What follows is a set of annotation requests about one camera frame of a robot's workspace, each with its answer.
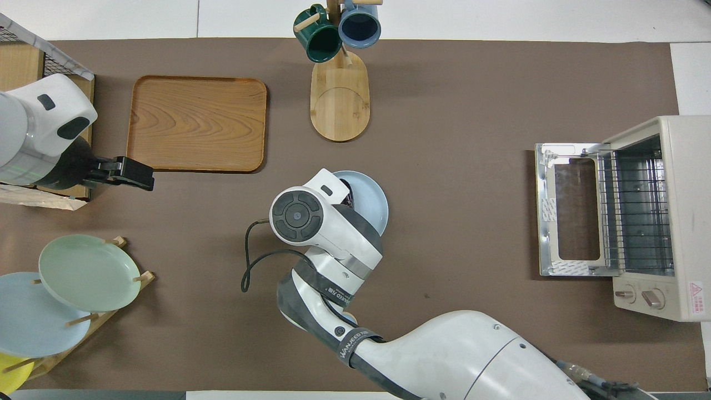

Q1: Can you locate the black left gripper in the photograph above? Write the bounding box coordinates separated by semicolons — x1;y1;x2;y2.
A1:
83;156;156;192

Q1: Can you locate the cream toaster oven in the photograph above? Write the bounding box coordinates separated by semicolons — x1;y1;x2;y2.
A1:
534;115;711;323

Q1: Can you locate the wooden serving tray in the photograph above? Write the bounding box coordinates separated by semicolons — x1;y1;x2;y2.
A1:
126;76;268;174

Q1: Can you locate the wooden mug tree stand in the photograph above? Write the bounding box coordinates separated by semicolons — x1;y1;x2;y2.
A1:
293;0;384;143

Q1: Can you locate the pale green plate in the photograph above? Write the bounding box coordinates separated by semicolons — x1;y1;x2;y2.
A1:
38;234;142;313

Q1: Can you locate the wooden plate rack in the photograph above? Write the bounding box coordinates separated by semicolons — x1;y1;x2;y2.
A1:
16;236;157;382

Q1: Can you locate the brown table mat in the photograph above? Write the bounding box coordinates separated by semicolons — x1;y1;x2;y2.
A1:
0;37;708;393

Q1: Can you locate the dark green mug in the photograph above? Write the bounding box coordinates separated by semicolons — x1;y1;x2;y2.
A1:
293;4;343;64

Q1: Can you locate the blue grey mug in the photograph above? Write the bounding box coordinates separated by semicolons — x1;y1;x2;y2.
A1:
338;0;383;49

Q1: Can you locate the light blue racked plate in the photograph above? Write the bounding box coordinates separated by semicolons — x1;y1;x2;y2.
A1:
0;271;92;359

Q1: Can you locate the yellow plate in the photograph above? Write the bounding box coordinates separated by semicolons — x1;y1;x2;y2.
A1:
0;352;35;394

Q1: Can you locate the wire and wood shelf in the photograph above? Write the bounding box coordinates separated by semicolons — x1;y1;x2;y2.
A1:
0;13;96;211

